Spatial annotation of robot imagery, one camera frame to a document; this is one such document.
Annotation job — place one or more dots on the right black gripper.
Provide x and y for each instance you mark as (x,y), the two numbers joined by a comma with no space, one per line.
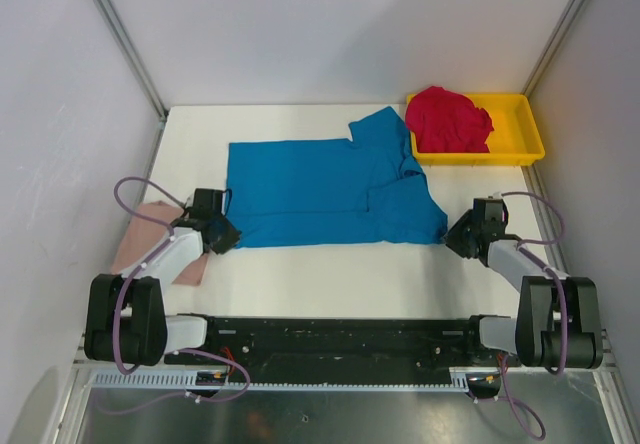
(452,236)

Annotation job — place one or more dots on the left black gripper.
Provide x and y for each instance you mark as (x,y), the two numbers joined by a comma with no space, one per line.
(231,238)

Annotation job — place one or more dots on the blue t shirt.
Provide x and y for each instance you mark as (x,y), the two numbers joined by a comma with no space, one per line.
(366,188)

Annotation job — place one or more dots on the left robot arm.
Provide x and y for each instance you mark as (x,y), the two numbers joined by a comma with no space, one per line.
(127,323)

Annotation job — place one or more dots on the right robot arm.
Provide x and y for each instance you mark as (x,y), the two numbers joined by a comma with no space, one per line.
(557,326)

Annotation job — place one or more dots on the folded pink t shirt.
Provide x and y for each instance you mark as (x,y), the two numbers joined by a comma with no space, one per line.
(141,235)

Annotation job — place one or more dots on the yellow plastic tray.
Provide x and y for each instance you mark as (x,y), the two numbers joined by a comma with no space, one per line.
(515,140)

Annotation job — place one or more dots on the red t shirt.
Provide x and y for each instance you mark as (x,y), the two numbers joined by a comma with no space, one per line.
(443,121)

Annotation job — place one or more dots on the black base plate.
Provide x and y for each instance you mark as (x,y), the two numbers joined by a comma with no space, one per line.
(483,382)

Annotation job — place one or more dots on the white cable duct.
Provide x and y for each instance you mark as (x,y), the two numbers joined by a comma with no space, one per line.
(192,380)

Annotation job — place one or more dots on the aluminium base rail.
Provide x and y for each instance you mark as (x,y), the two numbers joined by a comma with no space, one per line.
(80,354)

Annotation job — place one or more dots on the left aluminium frame post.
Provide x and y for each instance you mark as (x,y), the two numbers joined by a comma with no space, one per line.
(131,55)

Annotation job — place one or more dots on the aluminium frame post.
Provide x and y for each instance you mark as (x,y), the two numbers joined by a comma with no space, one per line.
(131,55)
(560,32)

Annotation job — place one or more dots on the right aluminium frame post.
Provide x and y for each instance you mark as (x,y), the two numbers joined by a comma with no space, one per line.
(560,32)

